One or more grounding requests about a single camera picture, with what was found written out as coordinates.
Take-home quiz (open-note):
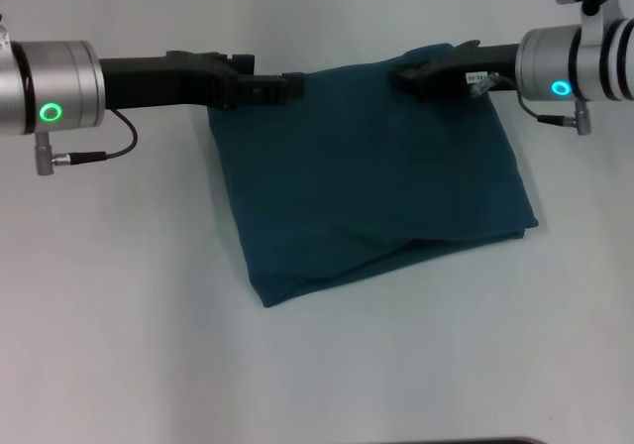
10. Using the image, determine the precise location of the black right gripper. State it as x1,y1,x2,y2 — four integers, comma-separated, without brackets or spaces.
392,39,522,102

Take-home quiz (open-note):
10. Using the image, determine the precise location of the teal blue printed t-shirt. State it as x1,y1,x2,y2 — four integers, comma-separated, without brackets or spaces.
206,42,542,309

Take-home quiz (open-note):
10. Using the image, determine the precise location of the right arm connector cable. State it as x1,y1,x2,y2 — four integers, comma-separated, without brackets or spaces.
467,70,594,138

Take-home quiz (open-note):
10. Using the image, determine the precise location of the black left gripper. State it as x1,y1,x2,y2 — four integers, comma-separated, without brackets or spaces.
97,49,307,114

